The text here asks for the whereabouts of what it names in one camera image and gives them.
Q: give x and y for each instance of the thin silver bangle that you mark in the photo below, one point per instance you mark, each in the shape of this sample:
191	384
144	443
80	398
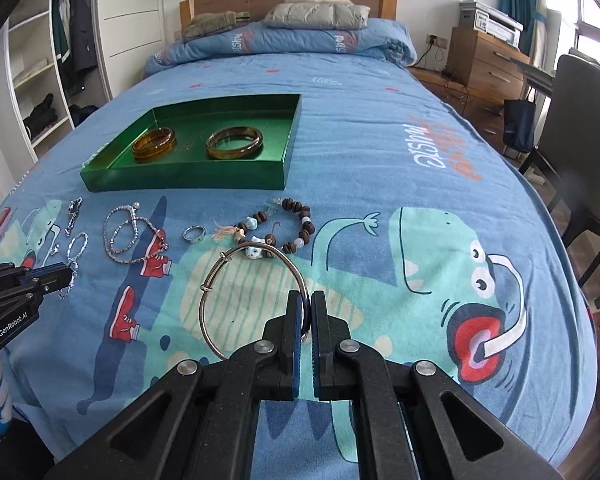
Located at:
205	288

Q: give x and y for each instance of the dark tote bag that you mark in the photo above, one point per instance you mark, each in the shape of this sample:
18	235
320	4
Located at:
519	125

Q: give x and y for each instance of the white printer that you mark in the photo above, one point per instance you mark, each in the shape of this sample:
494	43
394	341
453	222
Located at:
490	22

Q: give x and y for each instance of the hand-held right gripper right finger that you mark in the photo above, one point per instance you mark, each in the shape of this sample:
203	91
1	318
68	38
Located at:
316	345

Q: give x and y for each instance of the white wardrobe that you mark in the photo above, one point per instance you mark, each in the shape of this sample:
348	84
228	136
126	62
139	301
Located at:
125	25

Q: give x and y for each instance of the window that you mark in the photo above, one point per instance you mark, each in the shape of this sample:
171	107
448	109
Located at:
592	35

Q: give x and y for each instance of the hanging dark clothes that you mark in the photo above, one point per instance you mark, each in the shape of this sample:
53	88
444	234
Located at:
77	40

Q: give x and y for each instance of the folded blue quilt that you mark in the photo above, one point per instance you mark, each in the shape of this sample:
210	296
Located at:
300	42

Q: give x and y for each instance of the wall socket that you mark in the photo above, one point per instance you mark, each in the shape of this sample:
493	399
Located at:
437	41

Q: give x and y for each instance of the small thick amber bangle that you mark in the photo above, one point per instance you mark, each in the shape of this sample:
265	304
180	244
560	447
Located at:
152	153

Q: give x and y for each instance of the wooden headboard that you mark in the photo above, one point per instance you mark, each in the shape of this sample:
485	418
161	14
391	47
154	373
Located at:
205	5

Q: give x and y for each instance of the green jewelry tray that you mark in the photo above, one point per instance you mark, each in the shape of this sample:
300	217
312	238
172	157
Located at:
180	178

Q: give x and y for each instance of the low wooden nightstand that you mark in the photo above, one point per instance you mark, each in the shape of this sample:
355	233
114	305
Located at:
460	97

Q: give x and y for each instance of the black folded clothes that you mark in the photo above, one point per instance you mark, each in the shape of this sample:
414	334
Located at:
40	112

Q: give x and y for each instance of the large amber bangle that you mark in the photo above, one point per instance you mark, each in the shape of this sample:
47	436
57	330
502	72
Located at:
232	154

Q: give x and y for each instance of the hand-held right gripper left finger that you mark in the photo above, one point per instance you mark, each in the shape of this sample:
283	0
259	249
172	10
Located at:
296	345

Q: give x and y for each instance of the desk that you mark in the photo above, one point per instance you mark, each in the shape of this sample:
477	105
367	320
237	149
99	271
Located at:
535	74

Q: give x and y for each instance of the black bag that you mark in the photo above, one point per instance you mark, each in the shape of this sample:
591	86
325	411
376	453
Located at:
82	112

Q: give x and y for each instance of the grey chair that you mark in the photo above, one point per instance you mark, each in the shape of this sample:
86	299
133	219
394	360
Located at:
587	125

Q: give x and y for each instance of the grey-brown fuzzy cloth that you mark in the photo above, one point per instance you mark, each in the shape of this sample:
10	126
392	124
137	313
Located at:
215	24

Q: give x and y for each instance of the grey pillow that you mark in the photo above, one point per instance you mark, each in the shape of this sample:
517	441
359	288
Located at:
315	16

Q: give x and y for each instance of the wooden dresser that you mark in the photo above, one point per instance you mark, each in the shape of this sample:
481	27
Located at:
485	62

